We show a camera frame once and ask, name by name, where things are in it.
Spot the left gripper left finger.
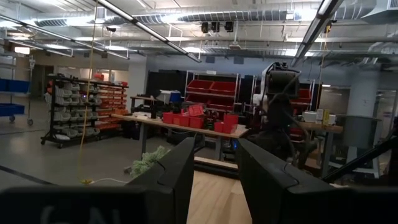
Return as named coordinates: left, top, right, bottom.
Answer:
left=0, top=136, right=195, bottom=224

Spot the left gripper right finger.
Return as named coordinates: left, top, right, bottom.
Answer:
left=237, top=138, right=398, bottom=224

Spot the fluffy green cloth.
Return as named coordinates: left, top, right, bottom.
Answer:
left=129, top=145, right=172, bottom=179

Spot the long wooden workbench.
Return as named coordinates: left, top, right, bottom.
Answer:
left=111, top=113, right=250, bottom=161

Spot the white box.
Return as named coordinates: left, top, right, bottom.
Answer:
left=303, top=111, right=318, bottom=123

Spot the grey round drum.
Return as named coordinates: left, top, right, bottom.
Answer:
left=335, top=114, right=382, bottom=151

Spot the metal rack with red bins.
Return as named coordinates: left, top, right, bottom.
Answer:
left=184, top=70, right=242, bottom=114

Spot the black rack with parts bins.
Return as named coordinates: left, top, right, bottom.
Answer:
left=40, top=73, right=130, bottom=149

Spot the long ceiling light bar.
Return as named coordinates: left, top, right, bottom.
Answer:
left=95, top=0, right=203, bottom=63
left=290, top=0, right=345, bottom=68

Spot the cart with blue bins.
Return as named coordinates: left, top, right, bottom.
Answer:
left=0, top=55, right=35, bottom=127

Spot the black table frame rail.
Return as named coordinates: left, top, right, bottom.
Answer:
left=193, top=155, right=241, bottom=180

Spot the yellow hanging cable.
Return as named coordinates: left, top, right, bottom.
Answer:
left=76, top=0, right=100, bottom=186

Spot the black diagonal frame strut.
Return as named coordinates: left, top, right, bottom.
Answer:
left=322, top=136, right=398, bottom=184

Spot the silver ceiling air duct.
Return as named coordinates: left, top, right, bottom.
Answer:
left=33, top=8, right=297, bottom=28

